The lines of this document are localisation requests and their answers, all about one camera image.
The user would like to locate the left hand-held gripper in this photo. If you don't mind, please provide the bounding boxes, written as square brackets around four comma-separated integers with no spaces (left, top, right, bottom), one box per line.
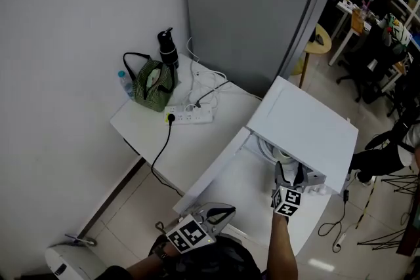
[165,203,237,254]

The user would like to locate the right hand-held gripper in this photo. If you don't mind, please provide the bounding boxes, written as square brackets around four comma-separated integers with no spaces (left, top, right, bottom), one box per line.
[270,160,310,218]

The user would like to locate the person's right forearm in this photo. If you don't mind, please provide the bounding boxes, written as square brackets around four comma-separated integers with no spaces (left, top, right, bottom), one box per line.
[266,214,300,280]

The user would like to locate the person's left forearm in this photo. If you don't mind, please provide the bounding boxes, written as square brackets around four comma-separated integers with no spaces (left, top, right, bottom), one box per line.
[123,249,172,280]

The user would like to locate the person's dark shirt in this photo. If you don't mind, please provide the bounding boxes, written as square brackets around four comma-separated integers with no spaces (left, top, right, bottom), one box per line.
[163,235,263,280]

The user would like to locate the dark wristwatch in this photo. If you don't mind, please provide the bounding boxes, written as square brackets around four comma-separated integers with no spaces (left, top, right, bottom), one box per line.
[148,237,172,260]

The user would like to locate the small white floor power strip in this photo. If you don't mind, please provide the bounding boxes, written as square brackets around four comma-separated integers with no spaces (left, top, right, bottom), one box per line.
[334,232,348,249]

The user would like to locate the yellow black striped pole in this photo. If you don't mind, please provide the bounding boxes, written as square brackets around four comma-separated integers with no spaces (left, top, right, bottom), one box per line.
[355,186,377,230]

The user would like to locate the yellow stool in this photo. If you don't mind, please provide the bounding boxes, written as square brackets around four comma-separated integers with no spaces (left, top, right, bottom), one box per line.
[289,56,306,77]

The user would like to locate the round wooden side table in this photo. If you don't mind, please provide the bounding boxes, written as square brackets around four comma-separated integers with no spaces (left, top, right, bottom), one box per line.
[298,22,333,90]

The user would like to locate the green striped lunch bag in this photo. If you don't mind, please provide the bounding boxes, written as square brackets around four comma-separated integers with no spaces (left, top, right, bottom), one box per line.
[123,52,179,113]

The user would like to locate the white floor appliance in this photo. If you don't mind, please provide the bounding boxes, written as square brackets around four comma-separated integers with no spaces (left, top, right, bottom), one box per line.
[44,243,106,280]

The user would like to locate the clear bottle with blue cap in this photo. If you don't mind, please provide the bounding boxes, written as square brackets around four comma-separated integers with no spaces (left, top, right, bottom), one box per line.
[117,70,136,100]

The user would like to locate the white desk with wooden top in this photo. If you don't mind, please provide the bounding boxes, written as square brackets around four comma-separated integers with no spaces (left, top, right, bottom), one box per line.
[327,1,372,67]

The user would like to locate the grey refrigerator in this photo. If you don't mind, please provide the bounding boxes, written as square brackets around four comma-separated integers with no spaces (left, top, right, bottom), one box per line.
[181,0,343,100]

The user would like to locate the black water bottle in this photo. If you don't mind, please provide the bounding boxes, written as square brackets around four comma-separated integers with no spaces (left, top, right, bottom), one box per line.
[157,26,180,70]

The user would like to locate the colourful printed bag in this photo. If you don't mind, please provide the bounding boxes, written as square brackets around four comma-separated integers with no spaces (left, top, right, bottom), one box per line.
[383,12,413,47]

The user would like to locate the black floor cable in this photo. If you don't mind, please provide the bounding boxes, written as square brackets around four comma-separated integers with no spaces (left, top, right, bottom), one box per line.
[318,172,350,254]

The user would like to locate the black plug with cable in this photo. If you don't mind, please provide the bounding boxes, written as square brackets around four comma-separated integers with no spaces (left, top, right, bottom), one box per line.
[150,112,185,198]

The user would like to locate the dark grey cable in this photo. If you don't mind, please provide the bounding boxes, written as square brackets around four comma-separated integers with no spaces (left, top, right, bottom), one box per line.
[194,79,231,110]

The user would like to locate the white cables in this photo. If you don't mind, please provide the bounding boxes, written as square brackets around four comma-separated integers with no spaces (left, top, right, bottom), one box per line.
[184,37,231,113]

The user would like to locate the grey dustpan handle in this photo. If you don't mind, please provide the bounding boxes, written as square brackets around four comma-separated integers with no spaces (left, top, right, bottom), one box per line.
[63,233,98,247]

